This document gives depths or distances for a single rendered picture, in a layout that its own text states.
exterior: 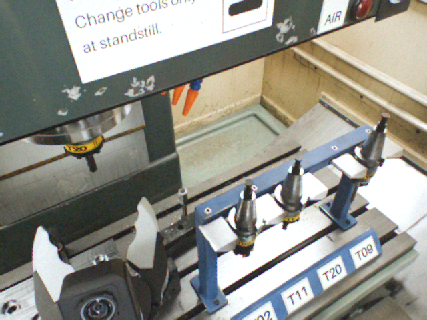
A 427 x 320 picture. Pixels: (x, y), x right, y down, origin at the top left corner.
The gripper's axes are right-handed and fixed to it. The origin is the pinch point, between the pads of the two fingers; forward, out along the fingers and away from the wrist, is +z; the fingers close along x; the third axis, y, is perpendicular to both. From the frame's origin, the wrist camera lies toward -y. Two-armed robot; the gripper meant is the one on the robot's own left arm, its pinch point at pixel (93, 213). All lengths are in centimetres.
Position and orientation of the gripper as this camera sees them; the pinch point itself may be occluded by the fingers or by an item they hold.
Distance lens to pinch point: 42.5
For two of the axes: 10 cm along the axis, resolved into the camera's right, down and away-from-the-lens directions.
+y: 0.0, 6.9, 7.3
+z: -3.5, -6.8, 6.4
